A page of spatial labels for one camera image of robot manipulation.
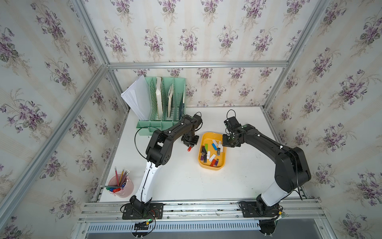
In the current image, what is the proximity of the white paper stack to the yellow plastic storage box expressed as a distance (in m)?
0.43

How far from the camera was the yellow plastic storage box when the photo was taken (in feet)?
2.89

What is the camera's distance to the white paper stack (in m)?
0.92
